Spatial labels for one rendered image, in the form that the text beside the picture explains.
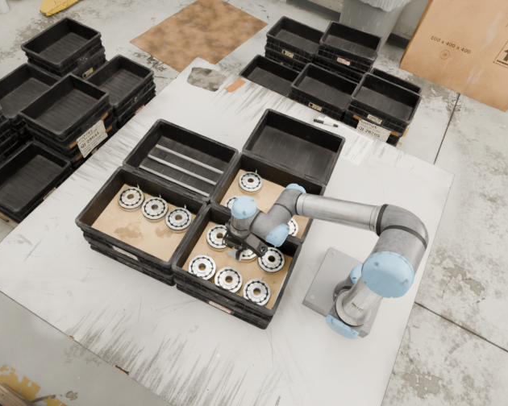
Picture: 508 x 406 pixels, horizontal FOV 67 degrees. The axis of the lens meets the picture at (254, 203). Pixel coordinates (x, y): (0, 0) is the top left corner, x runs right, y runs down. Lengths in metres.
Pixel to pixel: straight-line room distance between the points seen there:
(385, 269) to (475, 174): 2.52
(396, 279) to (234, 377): 0.78
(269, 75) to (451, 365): 2.27
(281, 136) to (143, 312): 1.01
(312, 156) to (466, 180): 1.75
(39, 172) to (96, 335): 1.28
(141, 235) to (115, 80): 1.52
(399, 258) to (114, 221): 1.09
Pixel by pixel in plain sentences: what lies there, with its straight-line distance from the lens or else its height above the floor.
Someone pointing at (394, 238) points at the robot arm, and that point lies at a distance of 1.02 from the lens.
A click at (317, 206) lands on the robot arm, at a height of 1.24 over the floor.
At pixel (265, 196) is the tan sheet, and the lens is 1.67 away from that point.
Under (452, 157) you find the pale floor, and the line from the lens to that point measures 3.45.
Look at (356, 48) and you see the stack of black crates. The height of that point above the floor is 0.50.
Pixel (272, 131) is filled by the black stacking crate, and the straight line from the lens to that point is 1.91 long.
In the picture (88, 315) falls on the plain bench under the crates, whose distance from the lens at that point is 1.64.
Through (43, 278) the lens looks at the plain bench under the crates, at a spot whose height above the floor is 0.70.
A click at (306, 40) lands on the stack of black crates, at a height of 0.38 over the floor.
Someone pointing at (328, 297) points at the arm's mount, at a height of 0.76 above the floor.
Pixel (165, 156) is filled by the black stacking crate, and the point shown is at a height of 0.83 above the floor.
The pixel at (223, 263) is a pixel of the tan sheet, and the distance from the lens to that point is 1.51.
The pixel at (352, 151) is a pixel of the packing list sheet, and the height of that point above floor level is 0.70.
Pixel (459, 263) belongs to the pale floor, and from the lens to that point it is 2.91.
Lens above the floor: 2.21
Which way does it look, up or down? 57 degrees down
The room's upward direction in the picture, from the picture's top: 11 degrees clockwise
